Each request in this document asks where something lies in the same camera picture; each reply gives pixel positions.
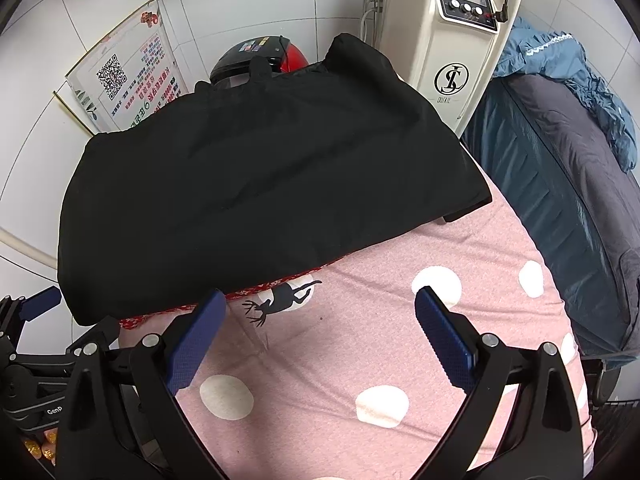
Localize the black stool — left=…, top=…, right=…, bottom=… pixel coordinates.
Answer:
left=582, top=352, right=640, bottom=461

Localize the person's left hand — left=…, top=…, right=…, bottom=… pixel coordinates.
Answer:
left=21, top=436, right=60, bottom=461

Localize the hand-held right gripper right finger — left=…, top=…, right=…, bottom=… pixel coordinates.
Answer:
left=412, top=286, right=586, bottom=480

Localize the black smooth garment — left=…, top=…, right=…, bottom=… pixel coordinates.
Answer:
left=56, top=32, right=493, bottom=328

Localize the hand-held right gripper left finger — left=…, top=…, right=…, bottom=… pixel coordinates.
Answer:
left=54, top=288, right=229, bottom=480

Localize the pink polka-dot bed sheet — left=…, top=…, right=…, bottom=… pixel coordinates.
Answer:
left=117, top=180, right=598, bottom=480

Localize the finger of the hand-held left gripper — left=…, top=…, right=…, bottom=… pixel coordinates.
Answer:
left=66, top=314, right=122, bottom=361
left=0, top=286, right=62, bottom=356

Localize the blue ruffled blanket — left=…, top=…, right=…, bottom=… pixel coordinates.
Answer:
left=492, top=15, right=640, bottom=171

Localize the teal covered bed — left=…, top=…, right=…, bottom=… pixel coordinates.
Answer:
left=460, top=80, right=640, bottom=361

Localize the red black helmet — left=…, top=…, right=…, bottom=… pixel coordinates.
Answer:
left=210, top=35, right=313, bottom=86

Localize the wall poster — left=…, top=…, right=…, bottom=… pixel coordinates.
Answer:
left=65, top=0, right=178, bottom=136

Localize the red floral pillow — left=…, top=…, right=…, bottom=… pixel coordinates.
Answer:
left=119, top=270, right=321, bottom=331

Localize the white wall pipe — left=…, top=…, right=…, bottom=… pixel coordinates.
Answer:
left=0, top=227, right=58, bottom=271

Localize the white beauty machine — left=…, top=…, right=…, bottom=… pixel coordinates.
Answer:
left=360, top=0, right=523, bottom=136

